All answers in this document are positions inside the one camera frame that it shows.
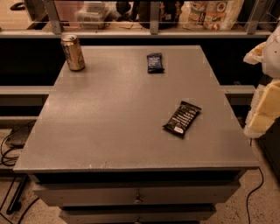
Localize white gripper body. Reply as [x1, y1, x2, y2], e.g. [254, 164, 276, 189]
[244, 84, 270, 138]

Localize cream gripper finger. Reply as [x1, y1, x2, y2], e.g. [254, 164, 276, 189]
[256, 80, 280, 119]
[248, 114, 275, 133]

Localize dark blue rxbar wrapper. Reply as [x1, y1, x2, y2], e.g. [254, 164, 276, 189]
[147, 52, 165, 74]

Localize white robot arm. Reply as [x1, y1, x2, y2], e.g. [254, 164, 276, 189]
[243, 27, 280, 138]

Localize black rxbar wrapper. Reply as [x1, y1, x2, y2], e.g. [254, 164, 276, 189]
[163, 101, 201, 137]

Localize colourful snack bag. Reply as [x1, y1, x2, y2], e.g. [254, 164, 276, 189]
[182, 0, 244, 31]

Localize grey drawer cabinet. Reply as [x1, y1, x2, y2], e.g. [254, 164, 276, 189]
[14, 45, 259, 224]

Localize gold soda can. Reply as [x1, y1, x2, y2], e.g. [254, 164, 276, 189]
[60, 34, 86, 71]

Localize clear plastic container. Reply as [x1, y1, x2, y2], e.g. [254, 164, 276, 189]
[75, 1, 109, 30]

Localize dark power adapter box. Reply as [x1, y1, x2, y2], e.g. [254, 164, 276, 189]
[5, 126, 32, 148]

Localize black floor cable right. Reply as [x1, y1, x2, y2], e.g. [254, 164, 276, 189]
[245, 167, 265, 224]

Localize grey shelf rail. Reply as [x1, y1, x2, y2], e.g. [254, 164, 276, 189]
[0, 0, 279, 39]

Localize black cables left floor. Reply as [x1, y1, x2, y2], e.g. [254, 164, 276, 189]
[0, 121, 40, 224]

